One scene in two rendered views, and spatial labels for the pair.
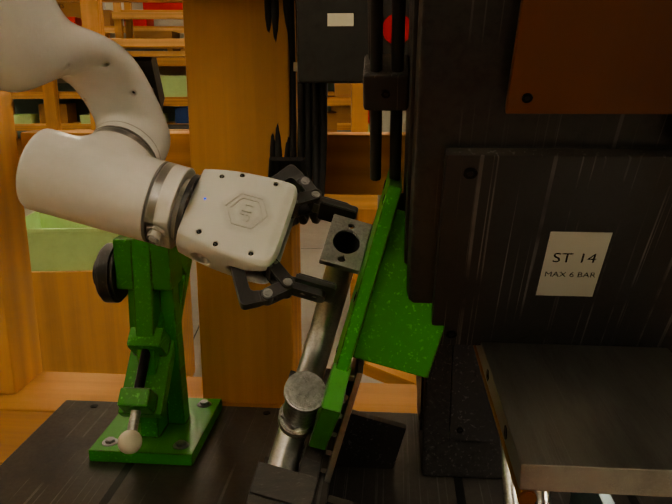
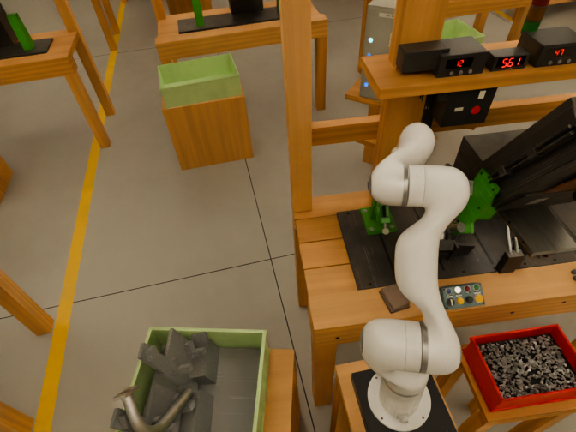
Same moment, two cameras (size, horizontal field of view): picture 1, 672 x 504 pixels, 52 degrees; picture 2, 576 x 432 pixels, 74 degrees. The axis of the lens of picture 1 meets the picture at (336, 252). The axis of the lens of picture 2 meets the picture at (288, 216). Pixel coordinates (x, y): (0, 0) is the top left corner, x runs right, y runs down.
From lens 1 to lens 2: 1.16 m
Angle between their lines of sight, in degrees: 33
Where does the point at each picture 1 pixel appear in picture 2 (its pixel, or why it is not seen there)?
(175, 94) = not seen: outside the picture
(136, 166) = not seen: hidden behind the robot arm
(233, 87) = (404, 117)
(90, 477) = (374, 240)
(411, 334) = (489, 213)
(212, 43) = (399, 105)
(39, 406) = (325, 213)
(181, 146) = (369, 126)
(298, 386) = (459, 226)
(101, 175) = not seen: hidden behind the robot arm
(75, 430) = (352, 224)
